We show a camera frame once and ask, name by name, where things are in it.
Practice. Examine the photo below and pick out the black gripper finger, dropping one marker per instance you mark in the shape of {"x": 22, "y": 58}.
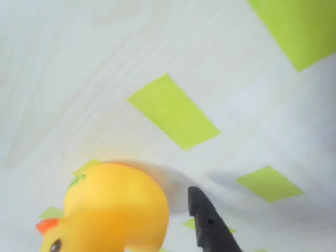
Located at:
{"x": 210, "y": 223}

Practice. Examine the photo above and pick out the orange toy chick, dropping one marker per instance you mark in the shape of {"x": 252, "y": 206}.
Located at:
{"x": 113, "y": 210}

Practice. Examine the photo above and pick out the short yellow tape piece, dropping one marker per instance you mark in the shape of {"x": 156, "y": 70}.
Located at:
{"x": 296, "y": 26}
{"x": 173, "y": 113}
{"x": 270, "y": 183}
{"x": 163, "y": 250}

